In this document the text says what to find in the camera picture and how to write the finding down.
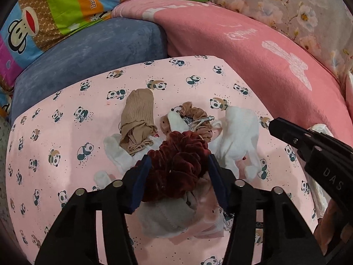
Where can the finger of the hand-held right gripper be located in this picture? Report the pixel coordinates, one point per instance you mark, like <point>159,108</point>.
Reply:
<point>286,132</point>

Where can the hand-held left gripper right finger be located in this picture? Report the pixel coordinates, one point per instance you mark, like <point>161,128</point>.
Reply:
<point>216,176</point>

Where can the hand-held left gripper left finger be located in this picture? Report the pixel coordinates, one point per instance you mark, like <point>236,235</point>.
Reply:
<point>142,176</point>

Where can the dark red velvet scrunchie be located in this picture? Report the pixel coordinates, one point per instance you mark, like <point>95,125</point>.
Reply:
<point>179,154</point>

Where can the beige polka dot scrunchie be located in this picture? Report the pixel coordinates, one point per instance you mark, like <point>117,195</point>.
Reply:
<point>198,116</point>

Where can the beige stocking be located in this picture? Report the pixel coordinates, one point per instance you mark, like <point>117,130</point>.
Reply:
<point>138,107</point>

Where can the person's right hand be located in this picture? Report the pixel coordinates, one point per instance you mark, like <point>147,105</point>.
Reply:
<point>328,220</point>

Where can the pale pink cloth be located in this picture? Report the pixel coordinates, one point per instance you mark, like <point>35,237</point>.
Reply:
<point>204,212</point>

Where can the white sock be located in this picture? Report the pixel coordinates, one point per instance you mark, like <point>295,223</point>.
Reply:
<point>115,149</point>

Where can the grey cloth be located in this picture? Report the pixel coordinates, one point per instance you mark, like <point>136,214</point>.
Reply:
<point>165,215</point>

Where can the large white cloth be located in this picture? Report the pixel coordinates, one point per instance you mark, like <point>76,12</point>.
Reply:
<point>237,132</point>

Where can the pink panda print cloth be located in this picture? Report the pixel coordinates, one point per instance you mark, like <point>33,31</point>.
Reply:
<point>69,143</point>

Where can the pink fleece blanket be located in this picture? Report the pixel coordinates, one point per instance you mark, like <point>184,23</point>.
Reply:
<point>234,55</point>

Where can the floral bed sheet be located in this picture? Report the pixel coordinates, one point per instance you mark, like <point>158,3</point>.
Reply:
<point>289,5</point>

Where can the blue velvet cushion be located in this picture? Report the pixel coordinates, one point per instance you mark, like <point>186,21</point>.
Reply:
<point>96,49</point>

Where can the colourful monkey print pillow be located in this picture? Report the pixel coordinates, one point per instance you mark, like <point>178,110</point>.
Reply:
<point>55,5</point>

